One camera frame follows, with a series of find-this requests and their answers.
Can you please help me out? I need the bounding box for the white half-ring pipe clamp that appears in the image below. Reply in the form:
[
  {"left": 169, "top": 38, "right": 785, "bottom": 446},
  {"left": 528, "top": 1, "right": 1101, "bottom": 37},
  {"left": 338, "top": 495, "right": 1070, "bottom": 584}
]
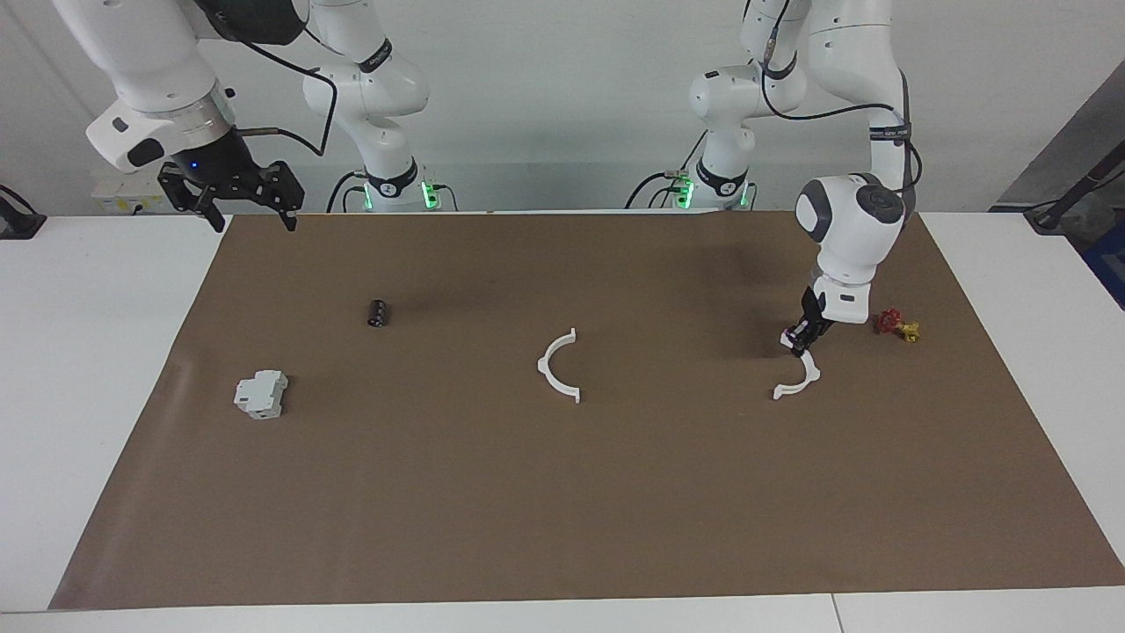
[
  {"left": 773, "top": 330, "right": 823, "bottom": 401},
  {"left": 537, "top": 328, "right": 582, "bottom": 405}
]

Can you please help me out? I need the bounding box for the red yellow valve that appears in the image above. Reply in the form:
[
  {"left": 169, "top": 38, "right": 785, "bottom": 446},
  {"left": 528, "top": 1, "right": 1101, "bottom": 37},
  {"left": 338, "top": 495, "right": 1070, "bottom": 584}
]
[{"left": 875, "top": 308, "right": 921, "bottom": 344}]

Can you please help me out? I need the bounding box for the white circuit breaker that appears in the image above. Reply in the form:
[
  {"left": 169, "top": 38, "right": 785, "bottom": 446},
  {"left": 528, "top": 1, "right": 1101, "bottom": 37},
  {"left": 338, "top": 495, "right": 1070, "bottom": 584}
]
[{"left": 233, "top": 369, "right": 289, "bottom": 420}]

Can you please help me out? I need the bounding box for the black stand pole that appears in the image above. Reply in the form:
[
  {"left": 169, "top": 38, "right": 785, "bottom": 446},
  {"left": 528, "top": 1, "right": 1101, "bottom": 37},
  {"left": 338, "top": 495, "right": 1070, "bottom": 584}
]
[{"left": 1024, "top": 141, "right": 1125, "bottom": 234}]

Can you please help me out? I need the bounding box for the brown table mat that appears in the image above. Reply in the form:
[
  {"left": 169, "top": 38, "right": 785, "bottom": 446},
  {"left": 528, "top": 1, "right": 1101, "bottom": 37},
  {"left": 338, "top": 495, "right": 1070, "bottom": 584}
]
[{"left": 48, "top": 211, "right": 1125, "bottom": 610}]

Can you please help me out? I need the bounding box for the blue box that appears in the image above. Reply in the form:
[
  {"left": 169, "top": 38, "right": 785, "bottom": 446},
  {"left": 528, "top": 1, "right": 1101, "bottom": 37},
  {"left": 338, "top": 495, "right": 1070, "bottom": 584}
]
[{"left": 1085, "top": 220, "right": 1125, "bottom": 309}]

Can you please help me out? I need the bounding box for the black base cable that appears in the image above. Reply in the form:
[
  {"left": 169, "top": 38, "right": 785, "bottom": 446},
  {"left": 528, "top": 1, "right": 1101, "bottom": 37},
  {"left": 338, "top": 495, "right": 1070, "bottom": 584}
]
[
  {"left": 325, "top": 170, "right": 370, "bottom": 214},
  {"left": 626, "top": 130, "right": 708, "bottom": 210}
]

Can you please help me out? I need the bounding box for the white wall socket strip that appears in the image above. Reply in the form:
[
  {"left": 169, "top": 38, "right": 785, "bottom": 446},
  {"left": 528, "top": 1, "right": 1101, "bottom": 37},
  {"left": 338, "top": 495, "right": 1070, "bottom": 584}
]
[{"left": 91, "top": 169, "right": 177, "bottom": 215}]

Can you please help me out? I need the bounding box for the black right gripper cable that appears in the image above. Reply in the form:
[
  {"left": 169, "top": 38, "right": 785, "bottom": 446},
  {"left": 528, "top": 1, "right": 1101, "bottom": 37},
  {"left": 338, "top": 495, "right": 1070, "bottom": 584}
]
[{"left": 229, "top": 35, "right": 339, "bottom": 157}]

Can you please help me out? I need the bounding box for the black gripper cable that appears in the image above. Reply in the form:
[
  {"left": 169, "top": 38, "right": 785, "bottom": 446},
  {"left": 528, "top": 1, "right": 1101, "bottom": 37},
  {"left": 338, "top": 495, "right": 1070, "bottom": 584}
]
[
  {"left": 760, "top": 0, "right": 924, "bottom": 194},
  {"left": 229, "top": 35, "right": 339, "bottom": 157}
]

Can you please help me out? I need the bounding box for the black clamp mount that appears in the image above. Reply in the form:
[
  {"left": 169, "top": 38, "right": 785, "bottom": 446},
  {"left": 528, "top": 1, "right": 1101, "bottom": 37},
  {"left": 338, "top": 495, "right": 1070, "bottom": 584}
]
[{"left": 0, "top": 185, "right": 47, "bottom": 240}]

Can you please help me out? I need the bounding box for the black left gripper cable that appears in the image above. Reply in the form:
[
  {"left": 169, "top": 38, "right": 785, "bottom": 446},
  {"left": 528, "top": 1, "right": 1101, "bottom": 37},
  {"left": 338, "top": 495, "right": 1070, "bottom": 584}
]
[{"left": 760, "top": 0, "right": 924, "bottom": 194}]

